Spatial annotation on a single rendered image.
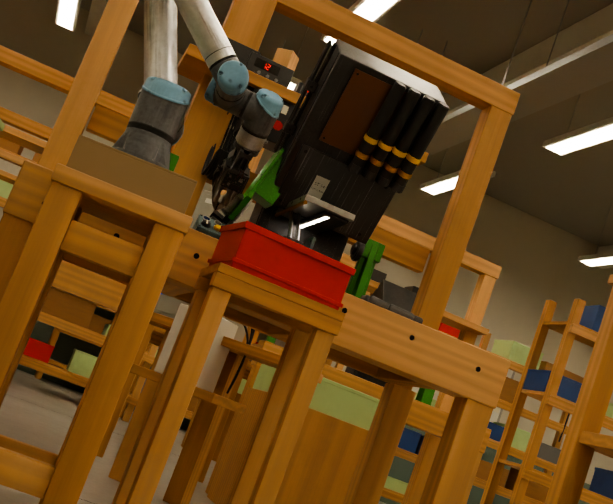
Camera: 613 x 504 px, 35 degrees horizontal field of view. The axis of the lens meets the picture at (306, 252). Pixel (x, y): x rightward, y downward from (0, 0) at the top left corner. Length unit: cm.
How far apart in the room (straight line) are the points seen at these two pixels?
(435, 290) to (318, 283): 114
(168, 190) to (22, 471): 68
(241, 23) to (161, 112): 118
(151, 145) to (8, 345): 56
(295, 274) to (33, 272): 65
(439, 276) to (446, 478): 90
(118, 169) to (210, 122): 118
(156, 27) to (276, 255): 66
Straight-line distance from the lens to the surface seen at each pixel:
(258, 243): 241
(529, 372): 818
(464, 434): 295
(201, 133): 337
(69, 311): 983
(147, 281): 220
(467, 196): 364
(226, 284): 237
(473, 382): 294
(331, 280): 248
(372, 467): 349
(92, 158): 224
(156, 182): 224
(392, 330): 284
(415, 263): 362
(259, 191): 300
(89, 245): 222
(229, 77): 240
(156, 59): 256
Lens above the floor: 49
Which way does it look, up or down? 10 degrees up
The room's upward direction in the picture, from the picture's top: 21 degrees clockwise
